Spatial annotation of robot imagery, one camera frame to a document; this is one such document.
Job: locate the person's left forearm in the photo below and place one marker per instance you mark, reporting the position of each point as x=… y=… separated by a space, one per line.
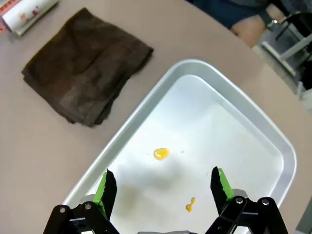
x=275 y=11

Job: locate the black wrist watch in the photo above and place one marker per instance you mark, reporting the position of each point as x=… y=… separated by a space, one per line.
x=267 y=18

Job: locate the silver metal tray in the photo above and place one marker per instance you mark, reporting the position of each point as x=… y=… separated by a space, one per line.
x=207 y=117

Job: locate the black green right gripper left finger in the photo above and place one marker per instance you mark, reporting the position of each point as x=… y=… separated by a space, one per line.
x=108 y=192

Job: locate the white orange lint roller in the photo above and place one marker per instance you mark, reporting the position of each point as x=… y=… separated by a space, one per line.
x=24 y=14

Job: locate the blue jeans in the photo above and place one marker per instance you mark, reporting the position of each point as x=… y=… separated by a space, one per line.
x=219 y=9

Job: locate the dark brown cloth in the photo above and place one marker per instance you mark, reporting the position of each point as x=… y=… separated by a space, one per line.
x=85 y=68

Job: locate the small yellow sauce smear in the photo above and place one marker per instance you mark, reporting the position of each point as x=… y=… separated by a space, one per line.
x=190 y=206

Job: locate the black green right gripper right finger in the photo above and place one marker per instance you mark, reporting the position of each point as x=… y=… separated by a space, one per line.
x=218 y=192

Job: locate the person's left hand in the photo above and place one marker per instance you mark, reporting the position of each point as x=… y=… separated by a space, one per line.
x=251 y=29

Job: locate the large yellow sauce blob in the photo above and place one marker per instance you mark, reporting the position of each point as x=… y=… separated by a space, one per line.
x=161 y=153

